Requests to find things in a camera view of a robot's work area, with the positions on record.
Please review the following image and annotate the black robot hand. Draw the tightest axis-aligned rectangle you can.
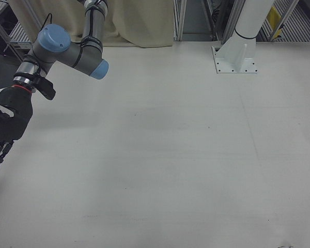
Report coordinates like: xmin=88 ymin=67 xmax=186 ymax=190
xmin=0 ymin=86 xmax=34 ymax=177

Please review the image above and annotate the aluminium frame post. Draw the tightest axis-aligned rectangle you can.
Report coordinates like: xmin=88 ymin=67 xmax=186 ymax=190
xmin=173 ymin=0 xmax=186 ymax=42

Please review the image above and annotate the white pillar with base plate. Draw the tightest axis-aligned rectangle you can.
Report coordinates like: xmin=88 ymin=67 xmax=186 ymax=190
xmin=212 ymin=0 xmax=275 ymax=75

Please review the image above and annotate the grey metal shelf rack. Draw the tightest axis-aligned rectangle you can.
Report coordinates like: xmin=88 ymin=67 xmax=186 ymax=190
xmin=0 ymin=0 xmax=42 ymax=63

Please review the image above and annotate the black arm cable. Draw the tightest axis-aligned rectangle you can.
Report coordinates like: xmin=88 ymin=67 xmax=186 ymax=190
xmin=40 ymin=13 xmax=54 ymax=34

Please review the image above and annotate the beige curtain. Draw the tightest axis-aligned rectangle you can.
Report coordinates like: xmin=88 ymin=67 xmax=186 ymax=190
xmin=28 ymin=0 xmax=174 ymax=49

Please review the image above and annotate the yellow tag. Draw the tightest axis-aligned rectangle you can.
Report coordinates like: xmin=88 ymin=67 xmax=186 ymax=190
xmin=266 ymin=6 xmax=285 ymax=39

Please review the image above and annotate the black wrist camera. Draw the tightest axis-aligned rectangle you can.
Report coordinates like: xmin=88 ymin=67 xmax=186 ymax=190
xmin=32 ymin=74 xmax=56 ymax=101

